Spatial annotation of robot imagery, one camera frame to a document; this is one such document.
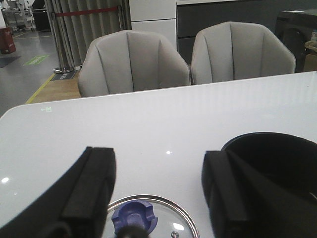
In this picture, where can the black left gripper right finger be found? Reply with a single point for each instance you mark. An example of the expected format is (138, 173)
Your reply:
(243, 203)

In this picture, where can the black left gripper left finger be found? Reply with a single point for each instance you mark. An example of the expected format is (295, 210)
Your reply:
(75, 206)

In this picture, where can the glass lid purple knob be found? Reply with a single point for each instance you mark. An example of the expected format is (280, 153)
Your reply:
(158, 216)

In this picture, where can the left grey upholstered chair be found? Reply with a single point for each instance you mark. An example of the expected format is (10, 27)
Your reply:
(129, 61)

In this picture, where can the grey upholstered chair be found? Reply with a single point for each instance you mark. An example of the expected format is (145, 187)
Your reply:
(129, 61)
(238, 50)

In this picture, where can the right grey upholstered chair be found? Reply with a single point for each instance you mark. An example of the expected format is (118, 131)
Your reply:
(238, 50)

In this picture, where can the grey curtain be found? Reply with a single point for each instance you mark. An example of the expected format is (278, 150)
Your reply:
(80, 31)

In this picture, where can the beige cushion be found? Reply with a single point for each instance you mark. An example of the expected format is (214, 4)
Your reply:
(311, 45)

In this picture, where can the red bin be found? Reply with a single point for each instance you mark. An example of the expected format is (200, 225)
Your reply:
(7, 45)

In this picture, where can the dark grey counter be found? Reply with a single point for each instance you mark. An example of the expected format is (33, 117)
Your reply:
(192, 18)

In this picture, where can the red barrier belt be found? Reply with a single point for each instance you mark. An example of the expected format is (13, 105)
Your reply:
(86, 12)

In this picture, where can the white cabinet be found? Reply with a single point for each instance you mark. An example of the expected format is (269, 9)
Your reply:
(157, 16)

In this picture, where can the dark blue saucepan purple handle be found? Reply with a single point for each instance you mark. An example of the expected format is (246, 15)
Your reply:
(287, 160)

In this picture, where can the steel barrier post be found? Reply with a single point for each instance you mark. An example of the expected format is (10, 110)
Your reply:
(64, 57)

